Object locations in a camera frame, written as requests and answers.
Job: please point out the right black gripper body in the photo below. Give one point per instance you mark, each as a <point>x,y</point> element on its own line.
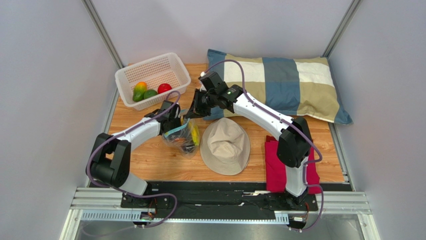
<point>201,102</point>

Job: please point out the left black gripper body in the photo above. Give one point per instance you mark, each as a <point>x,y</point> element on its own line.
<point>175,122</point>

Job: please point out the clear zip top bag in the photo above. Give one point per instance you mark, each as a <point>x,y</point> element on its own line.
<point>180,136</point>

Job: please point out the red fake apple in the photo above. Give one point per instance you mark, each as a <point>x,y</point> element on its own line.
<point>164,87</point>

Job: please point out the green fake avocado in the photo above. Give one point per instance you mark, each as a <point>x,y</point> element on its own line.
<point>149,94</point>

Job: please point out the green orange fake mango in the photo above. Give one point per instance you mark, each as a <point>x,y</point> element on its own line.
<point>139,91</point>

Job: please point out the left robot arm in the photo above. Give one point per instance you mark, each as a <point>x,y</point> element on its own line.
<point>109,163</point>

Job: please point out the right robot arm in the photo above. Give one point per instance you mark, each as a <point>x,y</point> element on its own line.
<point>293,134</point>

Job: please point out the yellow fake fruit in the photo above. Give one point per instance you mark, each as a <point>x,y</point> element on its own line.
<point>195,134</point>

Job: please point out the dark purple fake fruit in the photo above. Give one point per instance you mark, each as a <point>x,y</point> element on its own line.
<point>189,148</point>

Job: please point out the beige bucket hat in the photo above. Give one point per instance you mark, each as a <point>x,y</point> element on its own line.
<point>225,147</point>

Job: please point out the white plastic basket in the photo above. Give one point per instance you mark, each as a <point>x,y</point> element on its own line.
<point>167,68</point>

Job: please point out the plaid pillow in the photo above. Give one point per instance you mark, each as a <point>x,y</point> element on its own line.
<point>294,87</point>

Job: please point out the red folded cloth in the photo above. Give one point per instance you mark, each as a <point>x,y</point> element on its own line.
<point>276,178</point>

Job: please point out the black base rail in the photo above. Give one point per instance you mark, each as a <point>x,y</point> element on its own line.
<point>217,200</point>

